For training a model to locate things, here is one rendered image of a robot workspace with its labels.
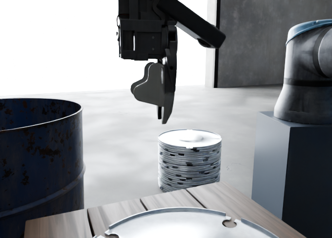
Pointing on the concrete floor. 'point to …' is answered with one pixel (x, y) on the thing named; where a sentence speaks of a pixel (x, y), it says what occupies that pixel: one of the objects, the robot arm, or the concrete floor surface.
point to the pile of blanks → (187, 167)
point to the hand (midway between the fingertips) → (166, 113)
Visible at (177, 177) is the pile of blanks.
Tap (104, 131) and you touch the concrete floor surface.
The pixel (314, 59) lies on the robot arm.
